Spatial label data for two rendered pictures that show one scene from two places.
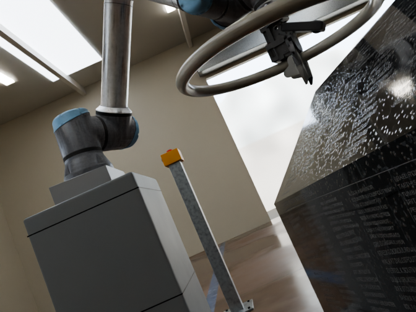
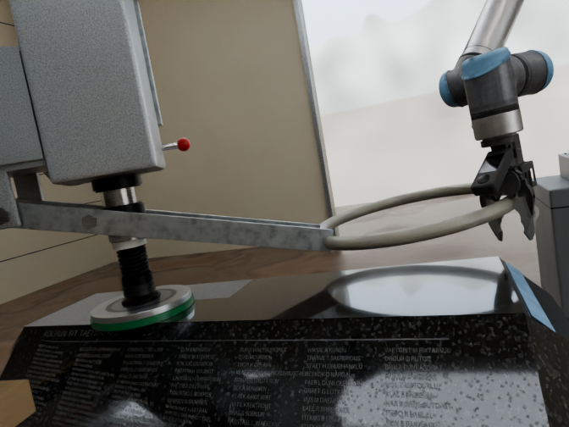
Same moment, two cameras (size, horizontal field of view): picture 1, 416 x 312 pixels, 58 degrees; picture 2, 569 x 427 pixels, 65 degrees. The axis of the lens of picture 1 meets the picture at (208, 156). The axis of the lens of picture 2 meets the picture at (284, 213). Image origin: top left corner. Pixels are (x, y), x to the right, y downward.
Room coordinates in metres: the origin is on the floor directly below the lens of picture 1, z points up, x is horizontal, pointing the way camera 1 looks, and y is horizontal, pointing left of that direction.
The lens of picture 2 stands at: (0.94, -1.35, 1.07)
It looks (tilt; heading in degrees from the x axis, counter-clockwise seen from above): 6 degrees down; 111
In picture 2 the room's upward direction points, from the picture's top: 10 degrees counter-clockwise
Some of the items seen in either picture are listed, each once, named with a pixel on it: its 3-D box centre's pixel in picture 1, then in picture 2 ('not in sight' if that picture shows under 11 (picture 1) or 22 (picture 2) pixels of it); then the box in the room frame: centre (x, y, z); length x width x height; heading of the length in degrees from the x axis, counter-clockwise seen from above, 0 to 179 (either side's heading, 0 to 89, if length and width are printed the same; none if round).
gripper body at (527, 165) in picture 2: (281, 39); (505, 166); (1.04, -0.33, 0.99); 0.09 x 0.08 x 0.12; 61
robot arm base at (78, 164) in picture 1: (86, 166); not in sight; (1.42, 0.45, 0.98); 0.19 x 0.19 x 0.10
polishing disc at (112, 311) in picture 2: not in sight; (142, 302); (0.28, -0.57, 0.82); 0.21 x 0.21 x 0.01
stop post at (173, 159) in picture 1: (202, 228); not in sight; (2.41, 0.22, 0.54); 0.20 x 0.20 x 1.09; 88
